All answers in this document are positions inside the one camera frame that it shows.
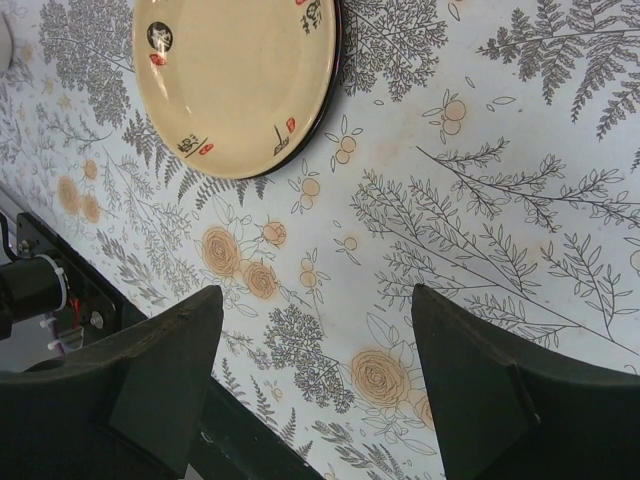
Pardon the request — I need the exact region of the beige plate with red marks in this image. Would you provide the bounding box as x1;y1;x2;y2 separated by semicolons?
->
132;0;342;180

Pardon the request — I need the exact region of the floral table mat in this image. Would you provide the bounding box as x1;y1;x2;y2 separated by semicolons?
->
1;1;639;479

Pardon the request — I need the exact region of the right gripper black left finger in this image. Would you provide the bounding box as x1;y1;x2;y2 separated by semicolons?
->
1;286;223;479

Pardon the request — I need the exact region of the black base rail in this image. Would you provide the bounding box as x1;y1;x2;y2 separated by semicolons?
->
1;194;317;479

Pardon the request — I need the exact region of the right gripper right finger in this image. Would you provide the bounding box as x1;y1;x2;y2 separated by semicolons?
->
411;285;639;479

